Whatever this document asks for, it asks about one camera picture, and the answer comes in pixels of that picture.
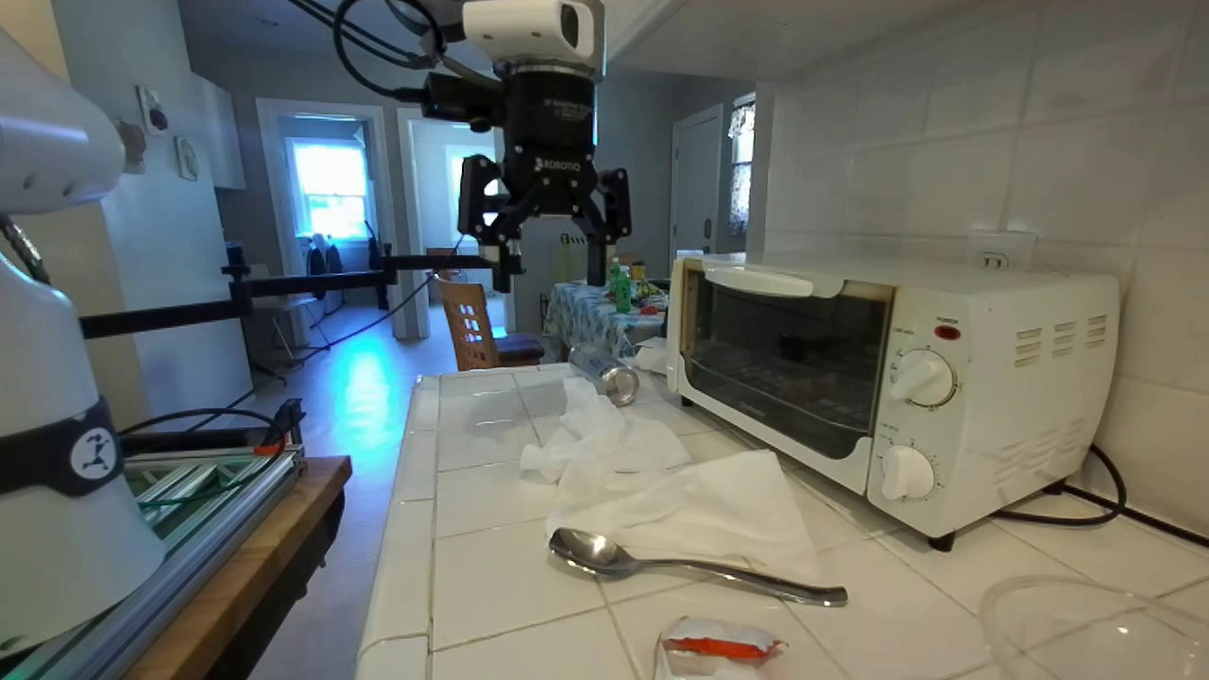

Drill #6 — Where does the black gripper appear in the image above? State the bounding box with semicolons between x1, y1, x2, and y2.
459;67;631;291

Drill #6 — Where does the toaster oven glass door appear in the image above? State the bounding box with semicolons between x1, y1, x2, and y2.
669;259;897;490

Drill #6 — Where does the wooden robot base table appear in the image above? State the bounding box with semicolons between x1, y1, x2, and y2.
0;450;352;680

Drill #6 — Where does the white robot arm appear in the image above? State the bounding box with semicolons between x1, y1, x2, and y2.
0;36;167;655

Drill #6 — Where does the white toaster oven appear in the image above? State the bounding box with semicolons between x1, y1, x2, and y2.
686;252;1118;543

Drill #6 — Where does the green bottle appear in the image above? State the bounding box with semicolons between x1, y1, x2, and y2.
610;261;631;315

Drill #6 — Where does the wooden chair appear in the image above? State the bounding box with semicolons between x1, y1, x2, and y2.
439;279;543;370

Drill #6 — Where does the small metal can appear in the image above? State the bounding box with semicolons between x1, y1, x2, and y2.
601;362;638;410

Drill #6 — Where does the crumpled white paper towel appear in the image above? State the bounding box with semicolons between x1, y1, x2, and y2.
519;378;689;490

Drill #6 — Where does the metal spoon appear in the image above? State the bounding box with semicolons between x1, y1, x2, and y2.
548;528;851;610

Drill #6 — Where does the white paper napkin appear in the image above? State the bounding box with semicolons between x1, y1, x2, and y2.
543;450;825;582

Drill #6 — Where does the red and white sauce packet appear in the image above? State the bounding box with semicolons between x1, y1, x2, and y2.
654;616;781;680

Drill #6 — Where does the clear plastic container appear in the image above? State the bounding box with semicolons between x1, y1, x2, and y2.
979;574;1209;680

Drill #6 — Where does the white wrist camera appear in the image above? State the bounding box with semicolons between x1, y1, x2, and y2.
460;0;601;67

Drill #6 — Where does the black mounting rail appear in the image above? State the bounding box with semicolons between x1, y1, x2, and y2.
80;250;500;341

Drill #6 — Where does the white wall outlet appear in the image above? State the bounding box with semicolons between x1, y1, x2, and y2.
968;223;1036;273

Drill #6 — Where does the black power cable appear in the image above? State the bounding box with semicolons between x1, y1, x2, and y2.
993;441;1209;552

